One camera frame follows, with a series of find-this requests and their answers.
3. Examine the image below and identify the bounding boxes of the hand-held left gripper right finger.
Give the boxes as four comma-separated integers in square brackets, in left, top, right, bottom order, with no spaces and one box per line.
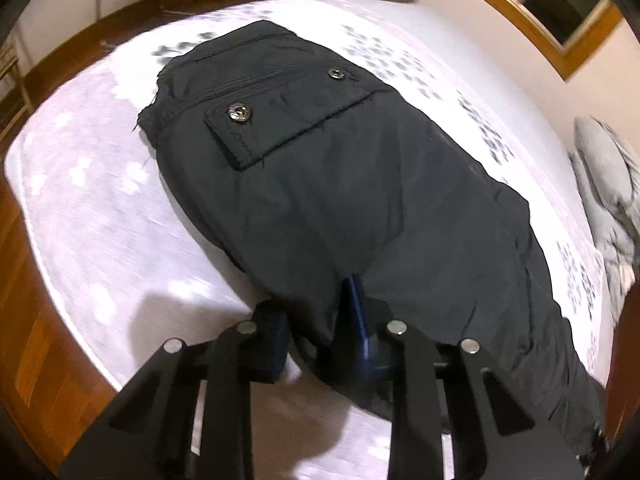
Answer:
[340,272,586,480]

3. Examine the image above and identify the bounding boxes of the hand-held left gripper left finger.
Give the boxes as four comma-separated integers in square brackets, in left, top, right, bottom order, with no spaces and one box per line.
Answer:
[59,305,296,480]

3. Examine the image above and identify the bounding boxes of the black pants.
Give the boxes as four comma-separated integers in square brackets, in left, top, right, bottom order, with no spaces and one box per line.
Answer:
[136,20,608,461]

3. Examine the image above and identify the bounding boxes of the bed with floral sheet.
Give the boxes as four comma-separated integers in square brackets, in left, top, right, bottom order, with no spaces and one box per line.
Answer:
[2,0,621,480]

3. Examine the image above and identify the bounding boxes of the grey duvet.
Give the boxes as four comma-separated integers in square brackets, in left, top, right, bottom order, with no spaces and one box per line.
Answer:
[570,116,640,311]

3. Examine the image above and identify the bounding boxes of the wooden framed window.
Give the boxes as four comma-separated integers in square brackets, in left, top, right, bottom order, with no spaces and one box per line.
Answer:
[435,0,626,81]

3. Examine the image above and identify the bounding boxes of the pale wooden frame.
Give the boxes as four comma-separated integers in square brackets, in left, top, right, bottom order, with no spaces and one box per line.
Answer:
[0,42,35,131]

